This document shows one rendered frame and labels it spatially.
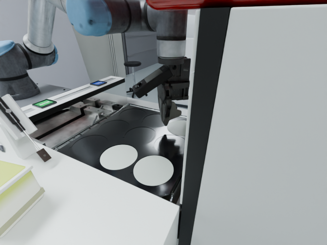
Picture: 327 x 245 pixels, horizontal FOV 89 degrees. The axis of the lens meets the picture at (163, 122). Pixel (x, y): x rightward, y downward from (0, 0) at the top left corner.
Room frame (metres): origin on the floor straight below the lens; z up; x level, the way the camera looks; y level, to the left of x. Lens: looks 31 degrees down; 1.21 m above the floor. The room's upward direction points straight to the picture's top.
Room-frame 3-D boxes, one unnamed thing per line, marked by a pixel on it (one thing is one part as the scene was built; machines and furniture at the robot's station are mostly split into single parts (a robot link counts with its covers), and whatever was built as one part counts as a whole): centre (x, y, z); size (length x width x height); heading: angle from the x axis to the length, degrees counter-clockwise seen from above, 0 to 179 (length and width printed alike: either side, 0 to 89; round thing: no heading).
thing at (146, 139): (0.44, 0.07, 0.90); 0.34 x 0.34 x 0.01; 64
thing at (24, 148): (0.27, 0.28, 1.03); 0.06 x 0.04 x 0.13; 64
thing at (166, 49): (0.48, -0.02, 1.15); 0.08 x 0.08 x 0.05
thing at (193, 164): (0.51, -0.21, 1.02); 0.81 x 0.03 x 0.40; 154
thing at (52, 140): (0.54, 0.32, 0.87); 0.36 x 0.08 x 0.03; 154
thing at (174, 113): (0.46, -0.03, 0.97); 0.06 x 0.03 x 0.09; 108
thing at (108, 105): (0.68, 0.25, 0.89); 0.08 x 0.03 x 0.03; 64
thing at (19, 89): (0.77, 0.69, 0.96); 0.15 x 0.15 x 0.10
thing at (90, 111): (0.61, 0.28, 0.89); 0.08 x 0.03 x 0.03; 64
